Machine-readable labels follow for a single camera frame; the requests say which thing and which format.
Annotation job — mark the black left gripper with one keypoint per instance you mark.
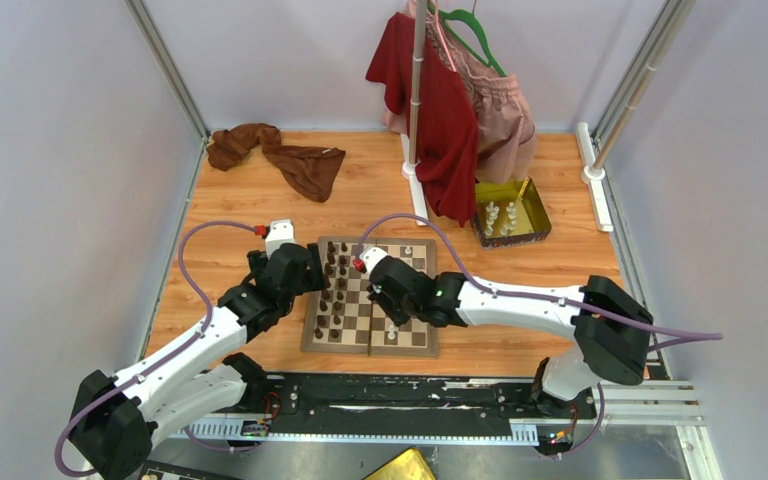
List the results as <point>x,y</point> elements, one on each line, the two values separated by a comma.
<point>313,277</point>

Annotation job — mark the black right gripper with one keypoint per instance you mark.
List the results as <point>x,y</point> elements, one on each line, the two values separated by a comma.
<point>381,298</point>

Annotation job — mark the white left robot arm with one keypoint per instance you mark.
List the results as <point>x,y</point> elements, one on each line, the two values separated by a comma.
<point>117,420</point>

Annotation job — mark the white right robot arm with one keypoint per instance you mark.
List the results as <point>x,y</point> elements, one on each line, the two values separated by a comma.
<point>609,329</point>

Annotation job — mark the white chess pieces in tray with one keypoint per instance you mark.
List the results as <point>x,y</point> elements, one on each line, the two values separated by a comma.
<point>500,219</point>

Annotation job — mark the brown crumpled cloth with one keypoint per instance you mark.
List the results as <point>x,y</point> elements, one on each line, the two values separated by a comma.
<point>309,170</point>

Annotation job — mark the yellow transparent tray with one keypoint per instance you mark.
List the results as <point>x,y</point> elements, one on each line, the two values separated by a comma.
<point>533,225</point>

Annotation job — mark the white clothes rack stand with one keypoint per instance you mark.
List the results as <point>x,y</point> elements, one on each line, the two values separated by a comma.
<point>410,140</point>

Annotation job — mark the yellow object at bottom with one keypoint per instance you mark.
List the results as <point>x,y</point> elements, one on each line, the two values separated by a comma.
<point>410,464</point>

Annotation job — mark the pink hanging garment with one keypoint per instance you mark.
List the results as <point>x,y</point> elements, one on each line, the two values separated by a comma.
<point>507,139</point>

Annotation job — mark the red hanging shirt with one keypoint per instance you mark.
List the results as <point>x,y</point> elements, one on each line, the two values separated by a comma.
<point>447,127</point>

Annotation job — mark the white corner rack foot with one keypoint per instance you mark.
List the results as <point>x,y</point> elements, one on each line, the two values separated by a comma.
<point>593,178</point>

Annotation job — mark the green clothes hanger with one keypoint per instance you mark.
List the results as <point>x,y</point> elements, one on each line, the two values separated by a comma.
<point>469,19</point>

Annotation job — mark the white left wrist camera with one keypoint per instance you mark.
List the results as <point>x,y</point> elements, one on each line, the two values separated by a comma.
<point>279,232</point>

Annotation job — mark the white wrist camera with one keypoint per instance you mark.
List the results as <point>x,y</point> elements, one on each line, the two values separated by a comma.
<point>369,258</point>
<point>279,232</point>

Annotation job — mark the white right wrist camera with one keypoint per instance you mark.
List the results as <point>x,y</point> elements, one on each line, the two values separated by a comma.
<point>369,258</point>

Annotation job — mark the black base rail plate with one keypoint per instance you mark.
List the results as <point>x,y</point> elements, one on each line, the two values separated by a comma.
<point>421,410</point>

